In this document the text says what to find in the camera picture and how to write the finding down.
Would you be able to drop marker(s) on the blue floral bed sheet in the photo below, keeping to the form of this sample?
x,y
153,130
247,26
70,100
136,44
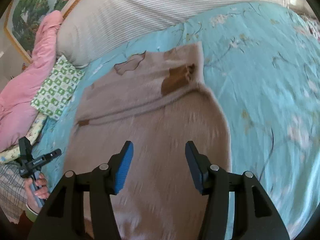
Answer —
x,y
250,80

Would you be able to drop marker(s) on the green patterned small pillow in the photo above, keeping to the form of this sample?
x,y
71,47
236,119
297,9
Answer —
x,y
57,87

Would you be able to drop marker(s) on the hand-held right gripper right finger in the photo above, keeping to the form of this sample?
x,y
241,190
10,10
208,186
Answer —
x,y
193,165

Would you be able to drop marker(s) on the white striped pillow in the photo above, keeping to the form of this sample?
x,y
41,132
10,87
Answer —
x,y
150,10

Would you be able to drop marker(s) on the framed landscape painting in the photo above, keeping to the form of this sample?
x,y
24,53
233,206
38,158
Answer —
x,y
27,12

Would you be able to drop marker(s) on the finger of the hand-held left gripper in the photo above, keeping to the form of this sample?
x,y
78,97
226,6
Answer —
x,y
53,153

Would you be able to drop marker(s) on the pink quilt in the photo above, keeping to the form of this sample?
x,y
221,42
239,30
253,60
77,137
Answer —
x,y
25,92

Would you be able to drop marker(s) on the person's left forearm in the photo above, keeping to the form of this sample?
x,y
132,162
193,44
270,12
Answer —
x,y
31,211

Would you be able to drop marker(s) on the person's left hand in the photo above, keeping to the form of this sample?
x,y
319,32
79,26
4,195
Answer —
x,y
41,187

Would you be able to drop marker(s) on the grey plaid cloth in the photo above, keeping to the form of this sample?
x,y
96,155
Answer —
x,y
12,192

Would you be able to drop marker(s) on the beige knit sweater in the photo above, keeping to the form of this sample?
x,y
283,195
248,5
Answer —
x,y
150,130

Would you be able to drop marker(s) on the yellow patterned cloth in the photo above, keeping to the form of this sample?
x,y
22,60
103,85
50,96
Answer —
x,y
35,128

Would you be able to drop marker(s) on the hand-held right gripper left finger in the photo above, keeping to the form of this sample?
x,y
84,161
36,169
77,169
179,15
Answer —
x,y
123,165

